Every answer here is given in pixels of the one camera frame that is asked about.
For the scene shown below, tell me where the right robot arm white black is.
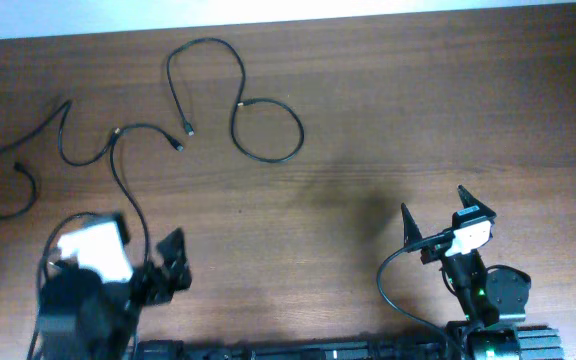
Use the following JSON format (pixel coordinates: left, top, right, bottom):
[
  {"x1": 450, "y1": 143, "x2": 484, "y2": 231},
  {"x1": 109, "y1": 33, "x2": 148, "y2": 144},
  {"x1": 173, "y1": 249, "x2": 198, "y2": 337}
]
[{"x1": 401, "y1": 185, "x2": 532, "y2": 359}]

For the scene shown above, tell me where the black usb cable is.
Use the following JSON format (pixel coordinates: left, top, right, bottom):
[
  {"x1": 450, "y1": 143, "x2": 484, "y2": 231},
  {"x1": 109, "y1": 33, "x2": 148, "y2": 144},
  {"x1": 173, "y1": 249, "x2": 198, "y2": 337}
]
[
  {"x1": 108, "y1": 123, "x2": 185, "y2": 274},
  {"x1": 0, "y1": 99, "x2": 121, "y2": 220},
  {"x1": 165, "y1": 37, "x2": 306, "y2": 164}
]

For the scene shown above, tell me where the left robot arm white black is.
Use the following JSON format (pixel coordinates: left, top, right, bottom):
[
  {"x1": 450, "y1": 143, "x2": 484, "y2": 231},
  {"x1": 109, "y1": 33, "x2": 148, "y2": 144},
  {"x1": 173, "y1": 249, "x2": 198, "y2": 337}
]
[{"x1": 37, "y1": 226, "x2": 192, "y2": 359}]

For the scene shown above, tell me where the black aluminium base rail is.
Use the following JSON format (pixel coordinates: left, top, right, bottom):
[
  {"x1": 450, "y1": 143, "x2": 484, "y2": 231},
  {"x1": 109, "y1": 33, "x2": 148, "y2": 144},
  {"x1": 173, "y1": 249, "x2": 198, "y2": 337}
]
[{"x1": 126, "y1": 327, "x2": 565, "y2": 360}]

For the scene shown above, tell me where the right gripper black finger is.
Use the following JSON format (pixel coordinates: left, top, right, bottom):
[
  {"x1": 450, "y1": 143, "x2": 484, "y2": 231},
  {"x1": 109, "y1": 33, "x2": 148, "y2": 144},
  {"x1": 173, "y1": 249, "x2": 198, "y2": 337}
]
[
  {"x1": 401, "y1": 203, "x2": 423, "y2": 252},
  {"x1": 457, "y1": 185, "x2": 488, "y2": 212}
]

